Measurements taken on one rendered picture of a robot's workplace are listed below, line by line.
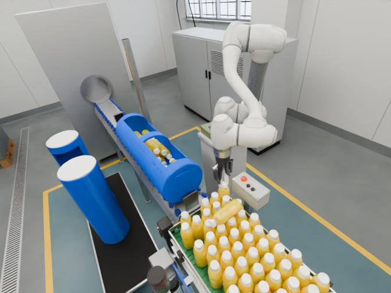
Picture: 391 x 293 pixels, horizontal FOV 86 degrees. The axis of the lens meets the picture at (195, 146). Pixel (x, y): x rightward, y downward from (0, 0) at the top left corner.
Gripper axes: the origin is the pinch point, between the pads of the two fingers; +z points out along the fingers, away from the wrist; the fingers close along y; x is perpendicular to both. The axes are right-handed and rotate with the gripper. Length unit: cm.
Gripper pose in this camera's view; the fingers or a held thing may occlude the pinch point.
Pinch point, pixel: (223, 181)
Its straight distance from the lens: 120.8
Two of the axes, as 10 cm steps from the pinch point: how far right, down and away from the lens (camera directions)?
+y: -8.2, 4.2, -4.0
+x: 5.7, 4.5, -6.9
